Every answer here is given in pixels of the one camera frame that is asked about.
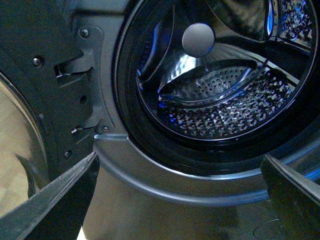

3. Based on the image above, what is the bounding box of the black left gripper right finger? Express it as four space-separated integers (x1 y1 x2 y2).
260 155 320 240

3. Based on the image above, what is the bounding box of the stainless steel washer drum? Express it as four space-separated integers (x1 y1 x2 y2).
136 0 318 142

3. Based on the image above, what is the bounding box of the washing machine door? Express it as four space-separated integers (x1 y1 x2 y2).
0 0 94 215

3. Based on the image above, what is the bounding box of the grey front-load washing machine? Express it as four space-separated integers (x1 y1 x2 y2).
49 0 320 240

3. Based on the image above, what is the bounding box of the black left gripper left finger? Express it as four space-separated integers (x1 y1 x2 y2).
0 152 100 240

